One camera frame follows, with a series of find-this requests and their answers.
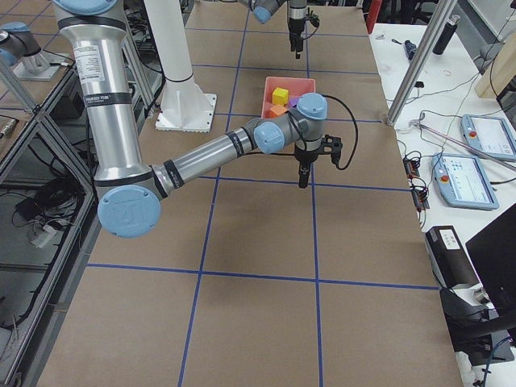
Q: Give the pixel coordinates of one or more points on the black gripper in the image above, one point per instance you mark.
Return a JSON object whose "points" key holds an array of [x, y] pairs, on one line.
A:
{"points": [[297, 27], [303, 156]]}

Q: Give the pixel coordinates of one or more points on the yellow foam block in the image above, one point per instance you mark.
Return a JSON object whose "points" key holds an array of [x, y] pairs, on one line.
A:
{"points": [[280, 96]]}

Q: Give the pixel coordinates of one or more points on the orange foam block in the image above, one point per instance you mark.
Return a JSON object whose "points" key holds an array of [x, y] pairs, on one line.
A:
{"points": [[277, 111]]}

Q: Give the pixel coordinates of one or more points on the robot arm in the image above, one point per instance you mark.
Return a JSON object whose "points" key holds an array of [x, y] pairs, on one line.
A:
{"points": [[139, 168], [298, 15]]}

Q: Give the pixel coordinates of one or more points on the pink plastic bin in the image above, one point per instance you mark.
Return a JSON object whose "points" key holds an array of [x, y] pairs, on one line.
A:
{"points": [[295, 85]]}

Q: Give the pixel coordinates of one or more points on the small circuit board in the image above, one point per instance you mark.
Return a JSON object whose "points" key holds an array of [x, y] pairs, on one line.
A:
{"points": [[411, 166]]}

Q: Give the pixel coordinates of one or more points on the near teach pendant tablet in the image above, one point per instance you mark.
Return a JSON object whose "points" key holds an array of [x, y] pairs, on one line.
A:
{"points": [[462, 182]]}

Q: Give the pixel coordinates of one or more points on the teach pendant tablet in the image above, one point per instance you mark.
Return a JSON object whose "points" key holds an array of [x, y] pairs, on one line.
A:
{"points": [[491, 135], [462, 182]]}

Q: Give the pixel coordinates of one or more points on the black bottle on desk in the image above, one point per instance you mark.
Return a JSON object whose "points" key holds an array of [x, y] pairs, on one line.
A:
{"points": [[446, 34]]}

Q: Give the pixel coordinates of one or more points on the black box with label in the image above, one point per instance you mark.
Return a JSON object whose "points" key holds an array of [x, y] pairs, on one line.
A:
{"points": [[449, 260]]}

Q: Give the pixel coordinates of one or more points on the far teach pendant tablet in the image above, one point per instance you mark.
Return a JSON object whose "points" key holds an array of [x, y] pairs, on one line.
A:
{"points": [[491, 135]]}

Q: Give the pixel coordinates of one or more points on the black monitor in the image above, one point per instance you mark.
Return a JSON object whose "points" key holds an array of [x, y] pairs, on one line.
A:
{"points": [[492, 252]]}

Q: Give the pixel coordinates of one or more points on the wooden board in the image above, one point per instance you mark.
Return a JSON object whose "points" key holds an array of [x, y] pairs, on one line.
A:
{"points": [[500, 72]]}

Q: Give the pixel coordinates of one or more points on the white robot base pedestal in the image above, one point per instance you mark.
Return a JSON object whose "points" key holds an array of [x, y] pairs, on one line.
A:
{"points": [[183, 105]]}

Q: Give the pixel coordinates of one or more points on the aluminium frame post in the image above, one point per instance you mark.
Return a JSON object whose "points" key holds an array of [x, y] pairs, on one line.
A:
{"points": [[432, 33]]}

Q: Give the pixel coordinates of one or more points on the left frame structure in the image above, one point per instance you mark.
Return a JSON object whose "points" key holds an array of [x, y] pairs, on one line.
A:
{"points": [[48, 224]]}

